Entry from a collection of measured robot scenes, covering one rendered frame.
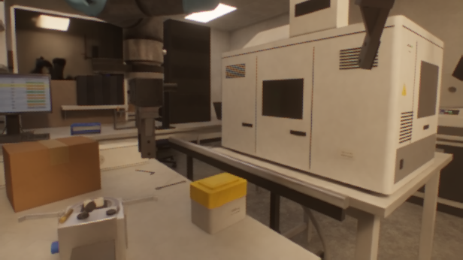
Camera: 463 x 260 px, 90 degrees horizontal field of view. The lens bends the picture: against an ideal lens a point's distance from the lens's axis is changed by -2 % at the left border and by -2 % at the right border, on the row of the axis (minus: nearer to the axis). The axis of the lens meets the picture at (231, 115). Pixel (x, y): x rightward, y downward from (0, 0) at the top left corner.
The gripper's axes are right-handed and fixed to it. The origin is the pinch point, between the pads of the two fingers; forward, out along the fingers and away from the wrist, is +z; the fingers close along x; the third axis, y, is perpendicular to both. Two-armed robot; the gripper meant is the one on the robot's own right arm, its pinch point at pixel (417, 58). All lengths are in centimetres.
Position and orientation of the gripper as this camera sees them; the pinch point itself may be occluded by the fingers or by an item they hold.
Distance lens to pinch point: 42.1
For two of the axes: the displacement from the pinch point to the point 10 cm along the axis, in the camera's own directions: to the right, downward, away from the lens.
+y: -1.9, 4.7, -8.6
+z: -0.6, 8.7, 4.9
